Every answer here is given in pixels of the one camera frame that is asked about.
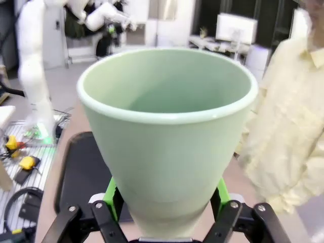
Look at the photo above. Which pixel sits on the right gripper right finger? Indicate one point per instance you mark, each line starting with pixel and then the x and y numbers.
pixel 260 225

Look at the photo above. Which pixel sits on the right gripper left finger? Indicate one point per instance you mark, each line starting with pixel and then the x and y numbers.
pixel 76 225

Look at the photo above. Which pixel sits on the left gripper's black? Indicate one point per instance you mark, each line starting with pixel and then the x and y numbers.
pixel 115 35

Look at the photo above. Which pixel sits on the pale green plastic cup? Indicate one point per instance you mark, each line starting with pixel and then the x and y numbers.
pixel 164 152

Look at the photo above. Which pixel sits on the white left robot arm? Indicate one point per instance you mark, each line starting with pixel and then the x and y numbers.
pixel 33 63

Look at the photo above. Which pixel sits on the black hanging jackets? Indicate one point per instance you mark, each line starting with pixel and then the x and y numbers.
pixel 74 22

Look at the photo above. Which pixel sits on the black metal clothes rack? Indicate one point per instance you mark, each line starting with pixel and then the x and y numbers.
pixel 67 50

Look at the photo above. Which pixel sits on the black plastic serving tray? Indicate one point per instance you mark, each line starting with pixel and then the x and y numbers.
pixel 81 172

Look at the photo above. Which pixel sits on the yellow pendant box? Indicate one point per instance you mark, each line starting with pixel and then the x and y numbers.
pixel 28 163

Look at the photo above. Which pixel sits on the white desk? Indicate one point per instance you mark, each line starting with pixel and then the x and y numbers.
pixel 217 46
pixel 6 116

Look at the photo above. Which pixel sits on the yellow red-button emergency stop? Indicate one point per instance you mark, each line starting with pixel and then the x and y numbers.
pixel 11 144

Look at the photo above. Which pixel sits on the white computer monitor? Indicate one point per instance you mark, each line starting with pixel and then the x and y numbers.
pixel 235 27

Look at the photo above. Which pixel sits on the person in pale yellow shirt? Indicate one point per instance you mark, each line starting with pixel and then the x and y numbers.
pixel 286 106

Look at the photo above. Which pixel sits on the large silver wall panel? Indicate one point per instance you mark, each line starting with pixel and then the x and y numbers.
pixel 162 10

